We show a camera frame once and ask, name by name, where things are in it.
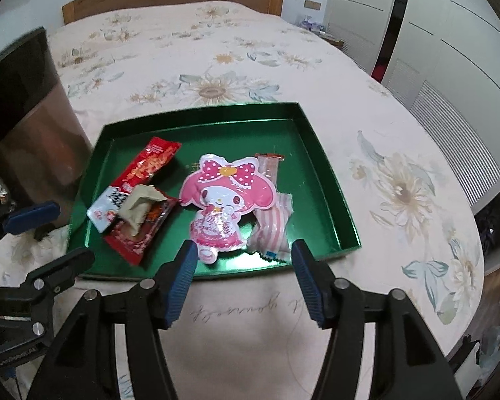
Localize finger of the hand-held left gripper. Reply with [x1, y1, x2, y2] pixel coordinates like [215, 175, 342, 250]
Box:
[0, 200, 61, 242]
[24, 247, 96, 301]

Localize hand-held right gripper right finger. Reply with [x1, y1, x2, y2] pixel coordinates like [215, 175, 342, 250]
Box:
[292, 239, 459, 400]

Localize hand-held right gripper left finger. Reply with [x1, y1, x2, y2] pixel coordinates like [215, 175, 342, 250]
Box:
[27, 239, 198, 400]

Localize dark red snack packet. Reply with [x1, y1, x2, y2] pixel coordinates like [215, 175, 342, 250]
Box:
[104, 194, 182, 266]

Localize small white snack packet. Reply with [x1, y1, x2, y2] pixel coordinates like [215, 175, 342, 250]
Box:
[87, 187, 130, 234]

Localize pink striped candy packet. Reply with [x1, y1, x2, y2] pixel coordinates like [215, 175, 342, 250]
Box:
[247, 189, 294, 264]

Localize black and copper trash bin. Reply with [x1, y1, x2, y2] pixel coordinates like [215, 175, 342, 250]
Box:
[0, 27, 94, 213]

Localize green tray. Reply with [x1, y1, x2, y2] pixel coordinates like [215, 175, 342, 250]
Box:
[67, 101, 362, 281]

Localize beige wrapper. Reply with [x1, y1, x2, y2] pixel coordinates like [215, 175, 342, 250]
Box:
[117, 184, 167, 234]

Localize pink cartoon snack packet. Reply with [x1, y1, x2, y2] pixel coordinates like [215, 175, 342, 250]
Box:
[179, 153, 278, 265]

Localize bright red snack packet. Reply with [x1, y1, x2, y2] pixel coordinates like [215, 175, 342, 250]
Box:
[110, 137, 182, 194]

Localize dark bag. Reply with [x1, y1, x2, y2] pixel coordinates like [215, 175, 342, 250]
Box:
[475, 202, 500, 259]

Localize bedside table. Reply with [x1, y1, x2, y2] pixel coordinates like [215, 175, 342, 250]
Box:
[294, 14, 346, 53]

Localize white wardrobe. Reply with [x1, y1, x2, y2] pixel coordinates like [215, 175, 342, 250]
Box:
[325, 0, 500, 209]

